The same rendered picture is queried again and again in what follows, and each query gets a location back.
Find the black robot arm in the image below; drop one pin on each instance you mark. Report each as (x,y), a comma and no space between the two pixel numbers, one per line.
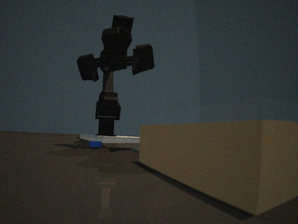
(119,36)

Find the blue block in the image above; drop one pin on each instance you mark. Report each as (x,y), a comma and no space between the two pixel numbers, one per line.
(95,144)

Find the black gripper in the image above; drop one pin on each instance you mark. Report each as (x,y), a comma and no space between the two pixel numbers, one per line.
(117,59)

